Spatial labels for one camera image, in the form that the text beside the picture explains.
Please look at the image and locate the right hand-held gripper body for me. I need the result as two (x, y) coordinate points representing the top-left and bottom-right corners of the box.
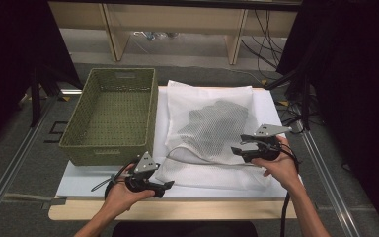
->
(242, 123), (293, 163)

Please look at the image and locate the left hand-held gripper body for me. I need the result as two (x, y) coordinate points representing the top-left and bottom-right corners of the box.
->
(123, 151), (161, 198)

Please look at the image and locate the dark grey garment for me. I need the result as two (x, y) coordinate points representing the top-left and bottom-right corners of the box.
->
(177, 100), (250, 159)

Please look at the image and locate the green woven basket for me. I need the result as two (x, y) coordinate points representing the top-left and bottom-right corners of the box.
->
(58, 67), (160, 167)

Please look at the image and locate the white mesh laundry bag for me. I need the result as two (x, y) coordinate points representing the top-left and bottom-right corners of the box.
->
(155, 79), (272, 192)

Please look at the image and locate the person's right hand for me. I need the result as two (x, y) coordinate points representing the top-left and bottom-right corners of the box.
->
(251, 135), (302, 193)

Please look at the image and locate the person's left hand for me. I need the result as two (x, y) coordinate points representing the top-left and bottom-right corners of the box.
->
(103, 163), (156, 218)

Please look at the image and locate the person's dark clothing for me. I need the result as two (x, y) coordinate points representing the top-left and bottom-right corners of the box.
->
(112, 220), (259, 237)

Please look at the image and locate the white table sheet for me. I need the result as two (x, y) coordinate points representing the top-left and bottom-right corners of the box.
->
(56, 86), (289, 199)

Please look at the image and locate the black curtain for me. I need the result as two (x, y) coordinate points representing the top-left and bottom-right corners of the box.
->
(275, 0), (379, 237)
(0, 0), (82, 156)

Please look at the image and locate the wooden shelf unit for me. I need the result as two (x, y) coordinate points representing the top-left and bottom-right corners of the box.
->
(47, 0), (302, 66)

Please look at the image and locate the left hand-held gripper cable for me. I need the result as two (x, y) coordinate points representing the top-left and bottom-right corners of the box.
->
(91, 164), (136, 193)

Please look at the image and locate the hand-held gripper cable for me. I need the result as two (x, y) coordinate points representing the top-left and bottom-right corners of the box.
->
(91, 164), (136, 193)
(277, 141), (301, 237)

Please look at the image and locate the right hand-held gripper cable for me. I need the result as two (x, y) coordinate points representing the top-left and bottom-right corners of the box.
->
(277, 141), (301, 237)

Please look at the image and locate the metal floor rail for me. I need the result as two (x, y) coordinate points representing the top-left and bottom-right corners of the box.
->
(0, 97), (61, 228)
(295, 120), (363, 237)

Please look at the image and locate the black cable bundle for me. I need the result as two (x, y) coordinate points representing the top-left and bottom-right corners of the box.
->
(240, 9), (284, 71)

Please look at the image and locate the grey floor cable cover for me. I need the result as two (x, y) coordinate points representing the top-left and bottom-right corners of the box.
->
(0, 192), (67, 210)

